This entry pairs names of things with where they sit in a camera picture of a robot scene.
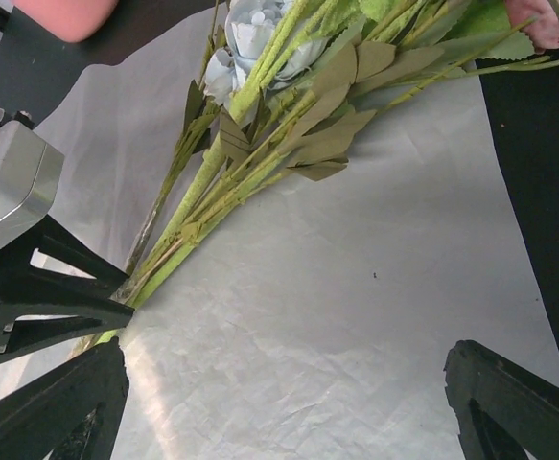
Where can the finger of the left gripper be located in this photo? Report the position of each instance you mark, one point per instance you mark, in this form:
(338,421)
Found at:
(48,325)
(78,267)

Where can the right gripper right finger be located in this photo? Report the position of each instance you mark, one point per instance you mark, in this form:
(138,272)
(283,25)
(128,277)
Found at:
(503,410)

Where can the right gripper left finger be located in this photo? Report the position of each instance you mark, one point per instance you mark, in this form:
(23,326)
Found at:
(72,412)

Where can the white wrapping paper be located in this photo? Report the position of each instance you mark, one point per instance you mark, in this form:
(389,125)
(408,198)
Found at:
(315,321)

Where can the blue hydrangea stem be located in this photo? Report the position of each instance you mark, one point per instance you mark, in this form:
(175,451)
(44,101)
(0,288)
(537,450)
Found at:
(231,147)

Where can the pink cream rose stem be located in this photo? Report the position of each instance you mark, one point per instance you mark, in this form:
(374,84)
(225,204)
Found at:
(417,43)

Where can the pink vase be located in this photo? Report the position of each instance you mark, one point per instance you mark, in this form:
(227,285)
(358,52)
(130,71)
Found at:
(71,21)

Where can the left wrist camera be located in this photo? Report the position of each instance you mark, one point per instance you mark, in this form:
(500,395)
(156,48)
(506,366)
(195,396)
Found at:
(30,169)

